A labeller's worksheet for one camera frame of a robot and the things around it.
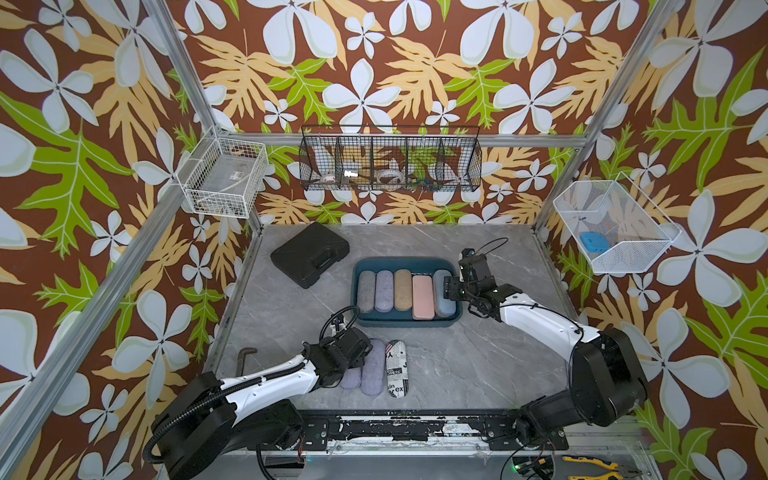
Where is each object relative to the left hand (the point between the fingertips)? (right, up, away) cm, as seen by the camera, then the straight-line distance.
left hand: (356, 346), depth 87 cm
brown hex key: (-34, -4, -1) cm, 34 cm away
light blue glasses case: (+27, +11, +4) cm, 29 cm away
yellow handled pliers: (+62, -24, -19) cm, 69 cm away
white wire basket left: (-39, +51, -1) cm, 64 cm away
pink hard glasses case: (+21, +10, +8) cm, 24 cm away
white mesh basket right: (+73, +34, -5) cm, 81 cm away
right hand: (+29, +19, +4) cm, 35 cm away
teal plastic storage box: (+12, +7, +6) cm, 15 cm away
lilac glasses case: (-1, -6, -7) cm, 10 cm away
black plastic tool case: (-20, +27, +17) cm, 38 cm away
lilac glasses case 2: (+5, -5, -5) cm, 9 cm away
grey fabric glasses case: (+2, +15, +12) cm, 19 cm away
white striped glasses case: (+12, -5, -5) cm, 14 cm away
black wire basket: (+23, +59, +9) cm, 64 cm away
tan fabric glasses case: (+15, +16, +11) cm, 24 cm away
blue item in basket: (+66, +31, -7) cm, 73 cm away
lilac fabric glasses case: (+8, +15, +9) cm, 20 cm away
